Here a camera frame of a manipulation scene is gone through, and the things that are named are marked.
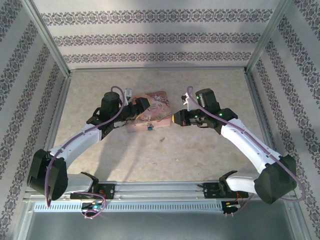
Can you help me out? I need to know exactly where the pink printed tin box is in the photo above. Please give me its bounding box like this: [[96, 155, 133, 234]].
[[126, 90, 173, 133]]

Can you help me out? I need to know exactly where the right controller board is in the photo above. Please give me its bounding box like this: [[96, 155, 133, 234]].
[[222, 201, 242, 216]]

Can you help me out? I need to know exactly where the controller board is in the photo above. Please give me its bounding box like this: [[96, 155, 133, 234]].
[[81, 202, 104, 211], [222, 201, 242, 216]]

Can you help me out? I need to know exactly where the left controller board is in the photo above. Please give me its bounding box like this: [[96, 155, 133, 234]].
[[81, 202, 104, 211]]

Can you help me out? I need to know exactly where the grey metal sheet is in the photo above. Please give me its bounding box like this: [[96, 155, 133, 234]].
[[23, 211, 300, 240]]

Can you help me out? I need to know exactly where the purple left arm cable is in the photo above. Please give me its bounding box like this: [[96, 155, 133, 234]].
[[44, 85, 126, 210]]

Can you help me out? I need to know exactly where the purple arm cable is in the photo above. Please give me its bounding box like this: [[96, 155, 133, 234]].
[[44, 85, 126, 210], [186, 85, 306, 202]]

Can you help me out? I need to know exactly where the aluminium table back rail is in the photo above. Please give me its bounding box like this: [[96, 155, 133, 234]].
[[67, 66, 248, 74]]

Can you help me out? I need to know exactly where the aluminium table side rail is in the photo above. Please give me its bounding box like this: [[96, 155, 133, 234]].
[[243, 71, 286, 161], [36, 74, 72, 182]]

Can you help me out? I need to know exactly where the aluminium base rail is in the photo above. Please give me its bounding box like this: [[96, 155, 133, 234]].
[[23, 181, 293, 201]]

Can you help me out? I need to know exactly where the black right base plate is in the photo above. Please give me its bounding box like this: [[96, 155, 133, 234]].
[[197, 182, 249, 200]]

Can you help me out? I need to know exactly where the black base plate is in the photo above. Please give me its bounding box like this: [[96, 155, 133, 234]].
[[197, 182, 249, 200], [69, 183, 116, 201]]

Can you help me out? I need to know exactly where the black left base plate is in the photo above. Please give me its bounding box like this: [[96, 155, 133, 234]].
[[69, 183, 116, 201]]

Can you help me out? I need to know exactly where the slotted grey cable duct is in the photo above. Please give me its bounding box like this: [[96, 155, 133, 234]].
[[33, 201, 224, 213]]

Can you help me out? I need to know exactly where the aluminium frame post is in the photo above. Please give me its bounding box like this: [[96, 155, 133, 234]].
[[21, 0, 72, 77], [244, 0, 292, 74]]

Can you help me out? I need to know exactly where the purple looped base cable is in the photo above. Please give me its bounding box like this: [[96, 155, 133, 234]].
[[73, 191, 109, 220]]

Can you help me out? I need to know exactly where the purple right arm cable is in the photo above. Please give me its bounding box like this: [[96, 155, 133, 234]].
[[186, 85, 306, 202]]

